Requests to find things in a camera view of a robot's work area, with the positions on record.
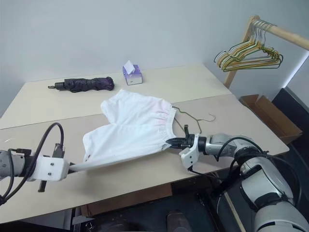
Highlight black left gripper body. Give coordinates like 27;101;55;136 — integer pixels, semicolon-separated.
38;162;74;193

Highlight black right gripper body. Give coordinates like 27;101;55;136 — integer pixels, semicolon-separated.
180;124;197;149

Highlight white shorts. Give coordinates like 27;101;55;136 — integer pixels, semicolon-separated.
72;88;178;174

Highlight purple white tissue box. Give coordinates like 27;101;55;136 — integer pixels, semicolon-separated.
122;60;144;86

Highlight open brown cardboard box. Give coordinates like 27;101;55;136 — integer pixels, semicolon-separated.
239;94;303;145

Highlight folded dark purple umbrella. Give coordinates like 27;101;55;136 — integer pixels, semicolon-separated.
47;76;115;93

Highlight black cabinet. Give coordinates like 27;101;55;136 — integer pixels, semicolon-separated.
272;87;309;150

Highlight wooden clothes rack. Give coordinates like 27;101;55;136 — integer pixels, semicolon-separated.
223;15;309;88

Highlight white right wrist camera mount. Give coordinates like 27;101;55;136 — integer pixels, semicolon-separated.
178;135;200;175

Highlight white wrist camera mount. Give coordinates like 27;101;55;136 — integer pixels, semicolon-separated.
25;143;71;182
178;135;200;175

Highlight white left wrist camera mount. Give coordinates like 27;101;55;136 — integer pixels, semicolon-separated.
25;143;71;182

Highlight olive wire hanger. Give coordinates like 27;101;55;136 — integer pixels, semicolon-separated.
170;105;216;136

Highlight pale silver wire hanger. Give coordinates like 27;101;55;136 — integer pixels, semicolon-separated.
214;20;278;66

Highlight bunch of wire hangers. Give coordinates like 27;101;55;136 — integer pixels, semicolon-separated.
222;23;284;73

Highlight gold wire hanger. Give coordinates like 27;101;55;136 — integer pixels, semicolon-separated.
218;21;282;70
216;21;281;68

